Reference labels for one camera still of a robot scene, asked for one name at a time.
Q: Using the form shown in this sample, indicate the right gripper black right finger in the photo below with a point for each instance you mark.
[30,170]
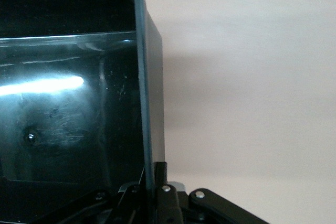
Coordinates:
[166,203]

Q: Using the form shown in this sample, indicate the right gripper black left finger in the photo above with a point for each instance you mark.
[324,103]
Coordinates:
[128,205]

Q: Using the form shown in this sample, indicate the black glossy plastic box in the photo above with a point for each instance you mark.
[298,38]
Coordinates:
[78,116]

